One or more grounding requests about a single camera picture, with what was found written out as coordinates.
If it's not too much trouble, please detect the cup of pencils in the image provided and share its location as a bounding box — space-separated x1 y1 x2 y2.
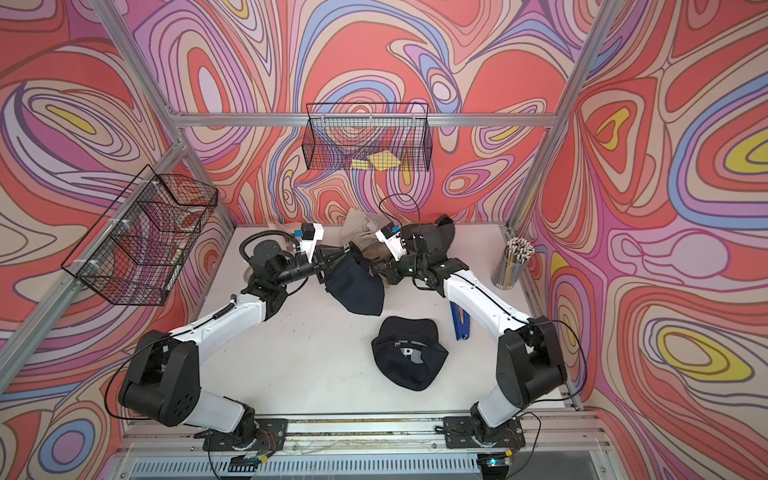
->
491 237 535 290

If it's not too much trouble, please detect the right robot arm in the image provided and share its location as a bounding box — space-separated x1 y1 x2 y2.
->
373 223 567 447

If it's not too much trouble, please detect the light beige baseball cap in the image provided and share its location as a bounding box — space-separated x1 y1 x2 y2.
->
339 209 383 250

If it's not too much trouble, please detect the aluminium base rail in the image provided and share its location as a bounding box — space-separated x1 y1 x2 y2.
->
101 410 628 479

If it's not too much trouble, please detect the black wire basket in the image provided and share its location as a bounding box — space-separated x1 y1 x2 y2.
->
301 101 433 172
61 165 218 306

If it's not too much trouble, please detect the black cap upside down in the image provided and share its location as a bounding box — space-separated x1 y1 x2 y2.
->
371 316 449 392

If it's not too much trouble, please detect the black cap with white logo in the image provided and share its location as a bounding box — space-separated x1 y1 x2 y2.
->
325 242 385 316

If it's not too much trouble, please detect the black wire basket left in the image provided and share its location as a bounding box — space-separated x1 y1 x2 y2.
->
61 165 218 306

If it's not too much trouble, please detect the blue tool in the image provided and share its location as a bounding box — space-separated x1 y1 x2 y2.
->
450 302 471 341

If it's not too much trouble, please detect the tan khaki baseball cap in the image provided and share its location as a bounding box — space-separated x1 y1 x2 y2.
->
363 242 392 258

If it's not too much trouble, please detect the dark grey baseball cap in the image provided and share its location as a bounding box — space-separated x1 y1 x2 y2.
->
412 215 456 253

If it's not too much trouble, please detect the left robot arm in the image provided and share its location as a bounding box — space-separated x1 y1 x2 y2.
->
117 224 360 450

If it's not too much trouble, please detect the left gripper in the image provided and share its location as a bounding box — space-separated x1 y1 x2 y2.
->
271 247 348 291

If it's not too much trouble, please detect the black wire basket back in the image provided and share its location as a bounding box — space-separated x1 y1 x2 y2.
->
301 101 433 172

